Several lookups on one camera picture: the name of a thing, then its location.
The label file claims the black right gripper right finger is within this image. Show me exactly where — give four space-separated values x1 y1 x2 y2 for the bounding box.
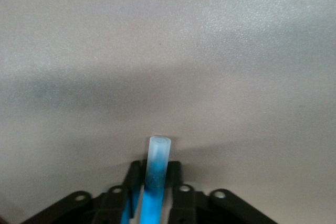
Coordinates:
165 160 278 224

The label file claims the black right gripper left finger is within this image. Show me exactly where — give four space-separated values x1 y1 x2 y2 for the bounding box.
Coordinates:
22 160 144 224

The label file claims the blue marker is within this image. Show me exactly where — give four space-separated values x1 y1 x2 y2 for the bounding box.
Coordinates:
139 136 172 224

